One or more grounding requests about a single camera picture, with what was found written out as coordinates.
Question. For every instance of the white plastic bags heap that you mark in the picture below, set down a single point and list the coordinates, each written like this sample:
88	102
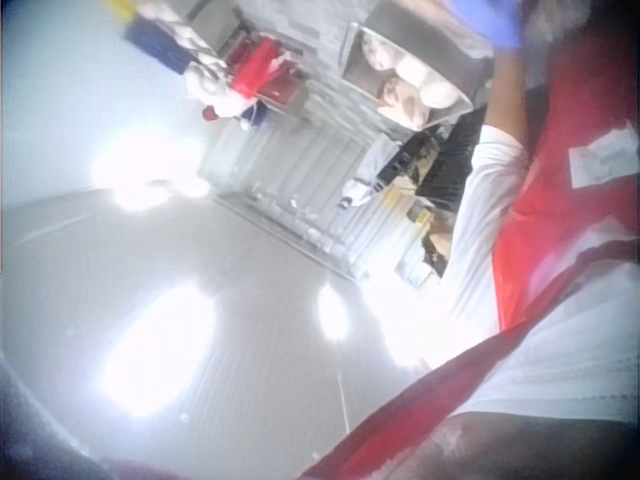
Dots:
210	87

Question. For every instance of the stainless steel counter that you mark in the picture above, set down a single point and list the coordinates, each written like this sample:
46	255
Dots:
300	175

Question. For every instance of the blue crate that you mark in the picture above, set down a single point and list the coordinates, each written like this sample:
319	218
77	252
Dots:
157	42

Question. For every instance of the person's left hand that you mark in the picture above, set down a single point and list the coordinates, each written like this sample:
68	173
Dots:
495	22

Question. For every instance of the black under-counter shelf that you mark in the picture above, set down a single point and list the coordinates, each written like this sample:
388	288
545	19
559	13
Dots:
445	155

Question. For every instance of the metal tray of dough pieces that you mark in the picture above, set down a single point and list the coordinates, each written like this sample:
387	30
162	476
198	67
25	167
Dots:
400	75

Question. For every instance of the red plastic bag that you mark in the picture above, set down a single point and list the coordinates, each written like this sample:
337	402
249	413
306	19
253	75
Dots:
260	67

